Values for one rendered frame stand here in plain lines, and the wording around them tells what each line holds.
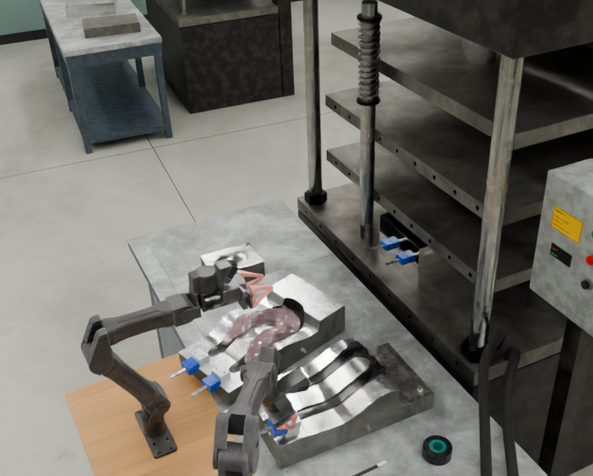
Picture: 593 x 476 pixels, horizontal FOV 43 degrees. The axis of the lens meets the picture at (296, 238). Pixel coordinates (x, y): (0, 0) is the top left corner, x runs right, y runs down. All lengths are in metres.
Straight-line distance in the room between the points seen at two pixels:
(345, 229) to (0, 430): 1.76
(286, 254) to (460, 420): 1.04
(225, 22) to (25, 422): 3.70
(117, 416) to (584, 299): 1.39
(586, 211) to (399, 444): 0.82
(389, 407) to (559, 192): 0.76
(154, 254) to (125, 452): 1.02
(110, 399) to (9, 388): 1.45
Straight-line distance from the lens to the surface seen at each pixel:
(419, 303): 2.72
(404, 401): 2.24
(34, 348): 4.01
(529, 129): 2.22
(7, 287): 4.52
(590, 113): 2.36
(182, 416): 2.32
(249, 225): 3.15
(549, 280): 2.28
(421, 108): 2.97
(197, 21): 6.14
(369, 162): 2.82
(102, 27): 5.81
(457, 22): 2.09
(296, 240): 3.03
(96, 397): 2.45
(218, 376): 2.30
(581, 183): 2.11
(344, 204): 3.30
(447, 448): 2.16
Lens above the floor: 2.43
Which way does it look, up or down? 32 degrees down
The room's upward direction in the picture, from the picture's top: 3 degrees counter-clockwise
